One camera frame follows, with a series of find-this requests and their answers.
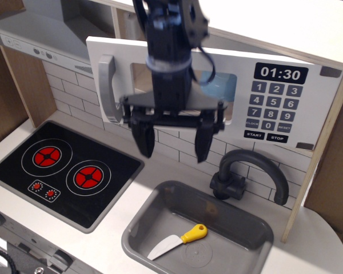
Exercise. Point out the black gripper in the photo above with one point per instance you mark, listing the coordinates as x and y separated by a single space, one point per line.
175 100

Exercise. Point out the white toy microwave door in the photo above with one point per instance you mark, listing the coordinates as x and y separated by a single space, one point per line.
278 99

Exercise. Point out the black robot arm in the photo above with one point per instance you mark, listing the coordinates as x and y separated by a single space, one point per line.
172 29

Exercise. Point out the blue plate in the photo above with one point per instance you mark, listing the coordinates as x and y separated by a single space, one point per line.
222 87

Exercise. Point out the dark grey toy faucet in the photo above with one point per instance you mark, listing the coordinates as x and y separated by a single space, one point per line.
227 184

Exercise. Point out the black toy stove top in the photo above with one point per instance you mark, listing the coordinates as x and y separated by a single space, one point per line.
72 177

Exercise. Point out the grey sink basin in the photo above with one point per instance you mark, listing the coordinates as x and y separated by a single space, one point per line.
180 229

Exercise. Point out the grey range hood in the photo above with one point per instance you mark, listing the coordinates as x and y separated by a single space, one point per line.
53 31

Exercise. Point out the grey oven control panel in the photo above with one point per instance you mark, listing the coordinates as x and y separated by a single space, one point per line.
30 251

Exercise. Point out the yellow handled toy knife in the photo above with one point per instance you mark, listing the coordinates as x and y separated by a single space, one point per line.
199 231

